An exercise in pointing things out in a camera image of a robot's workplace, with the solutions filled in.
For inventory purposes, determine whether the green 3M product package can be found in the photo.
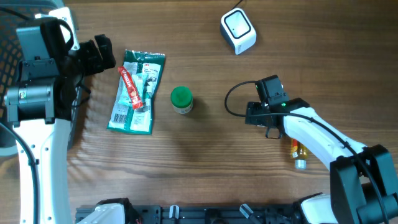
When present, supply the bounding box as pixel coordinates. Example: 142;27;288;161
107;50;165;134

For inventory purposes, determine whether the red Nescafe stick sachet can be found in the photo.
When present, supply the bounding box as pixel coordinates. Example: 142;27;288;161
118;66;146;110

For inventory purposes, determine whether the yellow dish soap bottle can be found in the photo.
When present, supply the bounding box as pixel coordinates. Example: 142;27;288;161
291;139;308;170

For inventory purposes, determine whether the Knorr stock cube jar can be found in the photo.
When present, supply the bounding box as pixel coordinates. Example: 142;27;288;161
170;86;193;114

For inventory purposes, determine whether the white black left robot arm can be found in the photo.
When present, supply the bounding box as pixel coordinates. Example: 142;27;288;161
5;7;116;223

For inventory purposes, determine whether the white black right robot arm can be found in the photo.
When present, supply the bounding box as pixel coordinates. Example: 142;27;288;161
246;75;397;223

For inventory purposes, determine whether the white barcode scanner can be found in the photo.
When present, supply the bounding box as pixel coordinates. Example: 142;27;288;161
220;8;257;55

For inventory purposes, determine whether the grey plastic shopping basket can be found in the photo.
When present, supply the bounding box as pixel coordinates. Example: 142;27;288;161
1;0;79;157

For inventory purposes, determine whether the black right camera cable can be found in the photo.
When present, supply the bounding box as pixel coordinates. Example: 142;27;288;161
224;80;391;224

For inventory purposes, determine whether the black camera cable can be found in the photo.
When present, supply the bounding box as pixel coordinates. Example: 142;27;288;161
224;80;391;224
0;123;41;224

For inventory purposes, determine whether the black left camera cable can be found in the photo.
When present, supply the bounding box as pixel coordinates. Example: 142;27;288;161
0;123;41;224

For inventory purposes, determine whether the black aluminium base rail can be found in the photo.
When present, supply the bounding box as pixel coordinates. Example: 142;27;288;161
75;198;308;224

